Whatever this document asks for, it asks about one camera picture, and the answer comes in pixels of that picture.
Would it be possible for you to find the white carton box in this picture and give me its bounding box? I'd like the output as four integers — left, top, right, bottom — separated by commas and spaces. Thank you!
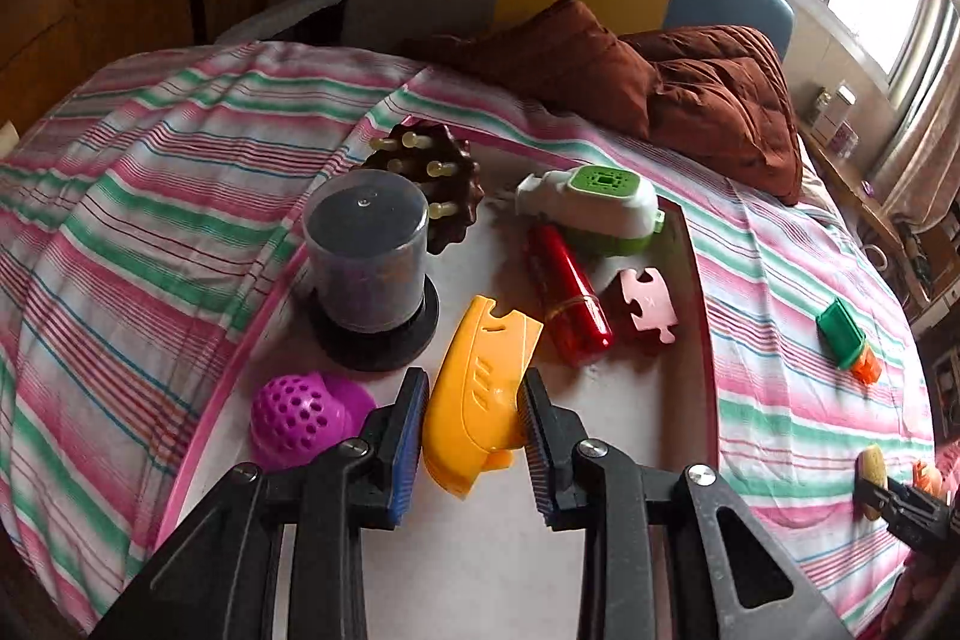
821, 85, 857, 140

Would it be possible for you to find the pink puzzle piece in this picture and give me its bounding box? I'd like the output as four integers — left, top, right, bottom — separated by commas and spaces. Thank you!
606, 267, 680, 346

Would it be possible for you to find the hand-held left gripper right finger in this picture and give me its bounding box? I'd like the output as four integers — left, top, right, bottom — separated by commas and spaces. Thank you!
517, 368, 852, 640

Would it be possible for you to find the red plastic tube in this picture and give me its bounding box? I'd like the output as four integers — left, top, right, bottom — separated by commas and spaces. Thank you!
525, 222, 614, 369

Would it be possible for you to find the purple perforated plastic ball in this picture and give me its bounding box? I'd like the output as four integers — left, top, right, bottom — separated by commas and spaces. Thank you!
250, 370, 377, 470

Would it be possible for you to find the brown quilted blanket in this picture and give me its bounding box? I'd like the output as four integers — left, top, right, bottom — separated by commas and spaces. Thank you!
401, 0, 803, 206

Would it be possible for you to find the clear disc spindle case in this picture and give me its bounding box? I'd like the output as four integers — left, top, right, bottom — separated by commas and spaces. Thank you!
302, 171, 440, 372

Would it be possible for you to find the green and orange toy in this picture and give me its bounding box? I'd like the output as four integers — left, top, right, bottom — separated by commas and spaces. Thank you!
816, 297, 882, 384

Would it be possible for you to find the beige patterned curtain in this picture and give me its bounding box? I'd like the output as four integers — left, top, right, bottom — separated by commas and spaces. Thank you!
874, 47, 960, 229

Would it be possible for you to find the wooden bedside table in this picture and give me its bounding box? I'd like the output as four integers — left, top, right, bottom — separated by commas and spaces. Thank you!
799, 122, 912, 259

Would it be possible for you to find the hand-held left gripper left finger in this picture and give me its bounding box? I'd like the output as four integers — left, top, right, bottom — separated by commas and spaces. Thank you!
90, 366, 432, 640

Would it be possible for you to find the white cardboard tray pink edge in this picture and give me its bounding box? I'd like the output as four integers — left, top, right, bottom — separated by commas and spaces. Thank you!
154, 115, 722, 640

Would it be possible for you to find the yellow plastic shell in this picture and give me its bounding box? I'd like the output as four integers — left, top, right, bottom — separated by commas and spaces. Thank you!
421, 293, 542, 500

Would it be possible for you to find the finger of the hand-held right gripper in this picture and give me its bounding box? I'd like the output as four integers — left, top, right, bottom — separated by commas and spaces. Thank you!
861, 473, 960, 551

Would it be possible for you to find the brown wooden massage comb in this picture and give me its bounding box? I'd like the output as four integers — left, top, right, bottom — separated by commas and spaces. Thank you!
360, 119, 482, 255

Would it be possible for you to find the green and white plastic device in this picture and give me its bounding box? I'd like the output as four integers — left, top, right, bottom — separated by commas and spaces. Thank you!
516, 164, 667, 257

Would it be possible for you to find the cork-coloured sponge block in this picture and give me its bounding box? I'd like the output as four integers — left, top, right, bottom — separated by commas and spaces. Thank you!
857, 445, 890, 521

